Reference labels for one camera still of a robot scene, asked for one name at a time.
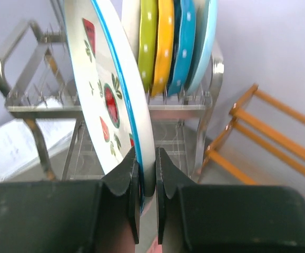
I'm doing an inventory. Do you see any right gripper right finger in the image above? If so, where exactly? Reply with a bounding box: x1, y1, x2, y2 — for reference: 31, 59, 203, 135
155, 148, 195, 244

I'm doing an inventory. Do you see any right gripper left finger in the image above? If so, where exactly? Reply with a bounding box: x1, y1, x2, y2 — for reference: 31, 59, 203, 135
101, 148, 141, 244

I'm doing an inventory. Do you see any white strawberry plate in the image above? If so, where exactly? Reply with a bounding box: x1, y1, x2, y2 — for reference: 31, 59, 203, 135
64, 1, 155, 208

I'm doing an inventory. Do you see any steel dish rack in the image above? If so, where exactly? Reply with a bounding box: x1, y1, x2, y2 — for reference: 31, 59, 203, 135
0, 0, 225, 182

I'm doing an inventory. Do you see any brown floral pattern plate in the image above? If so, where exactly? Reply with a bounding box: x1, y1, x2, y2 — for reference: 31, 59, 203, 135
121, 0, 141, 61

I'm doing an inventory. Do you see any pink dotted plate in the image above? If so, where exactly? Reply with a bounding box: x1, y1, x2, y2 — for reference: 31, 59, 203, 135
146, 237, 161, 253

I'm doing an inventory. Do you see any orange wooden shelf rack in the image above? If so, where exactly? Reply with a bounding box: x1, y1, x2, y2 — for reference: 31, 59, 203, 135
196, 83, 305, 185

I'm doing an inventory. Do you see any stack of white papers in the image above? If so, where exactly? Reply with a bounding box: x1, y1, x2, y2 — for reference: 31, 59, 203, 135
0, 119, 76, 182

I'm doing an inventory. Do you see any blue dotted plate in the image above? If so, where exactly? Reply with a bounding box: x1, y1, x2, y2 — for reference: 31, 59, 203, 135
167, 0, 196, 96

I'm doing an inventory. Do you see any orange plate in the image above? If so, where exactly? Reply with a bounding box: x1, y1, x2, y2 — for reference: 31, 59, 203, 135
151, 0, 174, 97

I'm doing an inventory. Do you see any green plate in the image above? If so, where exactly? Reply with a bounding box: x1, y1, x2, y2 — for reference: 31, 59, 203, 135
138, 0, 158, 92

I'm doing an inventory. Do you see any light blue plate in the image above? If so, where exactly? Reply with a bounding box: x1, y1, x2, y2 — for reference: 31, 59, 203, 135
185, 0, 218, 95

